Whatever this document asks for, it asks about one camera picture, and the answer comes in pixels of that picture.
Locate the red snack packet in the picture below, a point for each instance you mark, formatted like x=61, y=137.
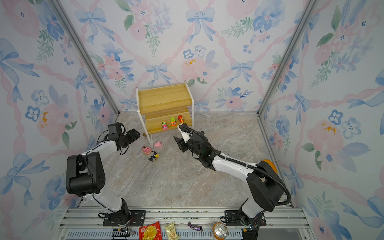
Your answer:
x=150, y=232

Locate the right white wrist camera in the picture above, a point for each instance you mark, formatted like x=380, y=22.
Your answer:
x=185, y=131

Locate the red yellow toy excavator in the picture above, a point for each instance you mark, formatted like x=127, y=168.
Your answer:
x=181, y=119

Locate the pink toy car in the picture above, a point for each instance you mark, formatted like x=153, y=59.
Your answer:
x=164, y=126

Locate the green orange toy truck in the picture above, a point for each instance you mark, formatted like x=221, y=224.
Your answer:
x=173, y=121

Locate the pink pig toy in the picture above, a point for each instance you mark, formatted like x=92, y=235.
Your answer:
x=157, y=144

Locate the black yellow shark toy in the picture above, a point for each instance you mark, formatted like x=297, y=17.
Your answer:
x=154, y=156

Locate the green snack packet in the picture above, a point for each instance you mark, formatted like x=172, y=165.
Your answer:
x=171, y=232

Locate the orange lid plastic cup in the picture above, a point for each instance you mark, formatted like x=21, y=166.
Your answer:
x=271, y=164

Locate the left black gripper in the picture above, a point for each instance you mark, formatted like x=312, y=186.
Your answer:
x=133, y=135

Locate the purple wrapped candy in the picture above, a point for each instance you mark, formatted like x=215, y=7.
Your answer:
x=195, y=227

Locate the pink bear donut toy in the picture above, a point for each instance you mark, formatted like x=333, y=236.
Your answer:
x=146, y=150

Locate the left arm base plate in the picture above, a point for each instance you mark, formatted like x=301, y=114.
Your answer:
x=134, y=218

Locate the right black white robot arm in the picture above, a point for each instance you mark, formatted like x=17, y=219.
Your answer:
x=262, y=179

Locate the white frame wooden two-tier shelf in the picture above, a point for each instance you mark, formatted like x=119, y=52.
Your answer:
x=160, y=104

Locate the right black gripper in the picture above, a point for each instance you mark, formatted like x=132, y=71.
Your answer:
x=181, y=144

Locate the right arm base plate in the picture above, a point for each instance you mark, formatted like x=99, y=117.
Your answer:
x=234, y=218

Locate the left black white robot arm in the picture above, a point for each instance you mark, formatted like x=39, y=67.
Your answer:
x=85, y=175

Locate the silver drink can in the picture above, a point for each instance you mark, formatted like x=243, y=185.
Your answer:
x=219, y=231

